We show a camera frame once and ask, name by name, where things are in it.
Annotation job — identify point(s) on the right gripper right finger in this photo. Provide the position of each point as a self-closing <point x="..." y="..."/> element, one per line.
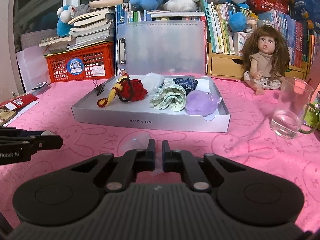
<point x="187" y="166"/>

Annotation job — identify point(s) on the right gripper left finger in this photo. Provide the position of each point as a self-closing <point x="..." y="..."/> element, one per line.
<point x="129" y="165"/>

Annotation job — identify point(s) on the clear plastic film piece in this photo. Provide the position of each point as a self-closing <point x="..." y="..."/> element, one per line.
<point x="140" y="139"/>

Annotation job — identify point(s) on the purple plush toy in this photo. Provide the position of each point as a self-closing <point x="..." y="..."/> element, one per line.
<point x="201" y="103"/>

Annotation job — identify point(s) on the green patterned cloth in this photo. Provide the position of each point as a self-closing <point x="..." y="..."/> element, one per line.
<point x="170" y="95"/>

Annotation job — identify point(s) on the red yellow crochet toy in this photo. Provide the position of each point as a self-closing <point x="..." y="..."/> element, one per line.
<point x="126" y="89"/>

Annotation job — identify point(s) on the white fluffy plush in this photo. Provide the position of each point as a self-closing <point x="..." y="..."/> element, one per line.
<point x="151" y="82"/>

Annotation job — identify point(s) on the red booklet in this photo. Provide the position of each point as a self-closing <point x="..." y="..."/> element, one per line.
<point x="19" y="102"/>

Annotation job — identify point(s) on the silver cardboard tray box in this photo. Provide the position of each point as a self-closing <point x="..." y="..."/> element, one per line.
<point x="140" y="115"/>

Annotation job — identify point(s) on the pink rabbit-print table cloth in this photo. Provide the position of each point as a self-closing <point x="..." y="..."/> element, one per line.
<point x="249" y="140"/>

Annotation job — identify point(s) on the blue floral fabric pouch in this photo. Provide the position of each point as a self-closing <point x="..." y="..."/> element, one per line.
<point x="188" y="84"/>

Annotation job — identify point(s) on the black binder clip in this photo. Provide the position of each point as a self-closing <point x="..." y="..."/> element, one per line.
<point x="99" y="88"/>

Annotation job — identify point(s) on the red plastic basket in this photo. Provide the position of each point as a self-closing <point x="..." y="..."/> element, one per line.
<point x="89" y="63"/>

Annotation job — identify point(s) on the wooden drawer organizer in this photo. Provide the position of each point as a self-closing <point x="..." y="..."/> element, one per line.
<point x="227" y="66"/>

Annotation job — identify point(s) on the translucent clipboard folder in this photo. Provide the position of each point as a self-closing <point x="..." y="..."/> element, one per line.
<point x="163" y="47"/>

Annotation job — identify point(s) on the glass mug with water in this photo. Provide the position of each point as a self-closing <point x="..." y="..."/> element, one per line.
<point x="294" y="101"/>

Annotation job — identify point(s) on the long-haired baby doll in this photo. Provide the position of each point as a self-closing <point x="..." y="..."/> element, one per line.
<point x="265" y="59"/>

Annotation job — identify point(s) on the stack of books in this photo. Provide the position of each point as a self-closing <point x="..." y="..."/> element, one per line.
<point x="92" y="23"/>

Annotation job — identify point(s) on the blue white plush toy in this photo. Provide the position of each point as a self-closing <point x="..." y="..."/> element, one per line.
<point x="65" y="14"/>

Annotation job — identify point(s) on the row of upright books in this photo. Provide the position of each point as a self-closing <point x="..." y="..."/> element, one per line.
<point x="227" y="25"/>

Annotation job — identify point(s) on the red basket on shelf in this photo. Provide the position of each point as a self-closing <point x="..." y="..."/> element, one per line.
<point x="260" y="6"/>

